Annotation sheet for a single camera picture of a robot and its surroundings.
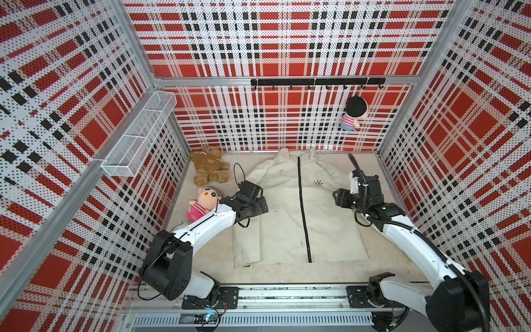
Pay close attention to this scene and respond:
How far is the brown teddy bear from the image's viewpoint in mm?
982

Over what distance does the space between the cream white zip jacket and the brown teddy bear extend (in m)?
0.16

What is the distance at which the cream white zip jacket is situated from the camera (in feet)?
2.68

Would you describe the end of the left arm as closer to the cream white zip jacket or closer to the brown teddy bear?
the cream white zip jacket

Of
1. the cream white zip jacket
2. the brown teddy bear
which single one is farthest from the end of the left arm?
the brown teddy bear
